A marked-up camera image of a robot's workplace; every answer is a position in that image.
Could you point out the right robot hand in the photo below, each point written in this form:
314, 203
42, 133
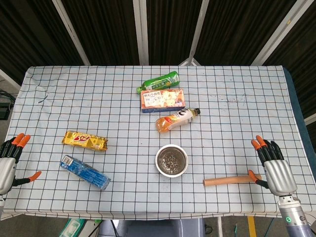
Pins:
279, 175

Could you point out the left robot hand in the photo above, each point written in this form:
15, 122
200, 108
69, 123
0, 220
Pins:
6, 170

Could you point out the wooden stick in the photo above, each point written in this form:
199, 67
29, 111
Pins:
222, 181

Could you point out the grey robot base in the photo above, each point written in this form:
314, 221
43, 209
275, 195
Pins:
148, 229

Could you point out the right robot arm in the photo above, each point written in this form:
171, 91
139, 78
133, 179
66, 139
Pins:
293, 217

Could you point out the metal bowl with seeds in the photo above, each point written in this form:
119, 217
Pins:
171, 160

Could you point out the black electronics box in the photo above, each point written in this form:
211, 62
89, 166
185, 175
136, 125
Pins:
5, 111

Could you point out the blue table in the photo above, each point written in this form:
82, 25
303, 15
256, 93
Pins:
296, 103

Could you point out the blue biscuit pack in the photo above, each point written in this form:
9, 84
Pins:
84, 171

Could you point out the white table leg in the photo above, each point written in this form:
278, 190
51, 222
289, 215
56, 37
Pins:
219, 228

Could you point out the white checkered tablecloth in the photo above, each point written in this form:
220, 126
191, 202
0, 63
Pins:
222, 118

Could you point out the gold snack pack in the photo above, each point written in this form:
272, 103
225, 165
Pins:
84, 140

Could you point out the green and white package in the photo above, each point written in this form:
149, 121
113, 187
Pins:
71, 228

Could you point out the orange juice bottle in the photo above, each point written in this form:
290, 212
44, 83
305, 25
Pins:
172, 121

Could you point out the orange snack box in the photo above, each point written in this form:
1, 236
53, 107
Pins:
163, 100

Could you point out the green plastic bottle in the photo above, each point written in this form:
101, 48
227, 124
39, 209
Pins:
158, 82

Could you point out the white partition frame post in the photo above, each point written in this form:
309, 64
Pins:
141, 32
71, 34
279, 32
8, 80
198, 32
310, 119

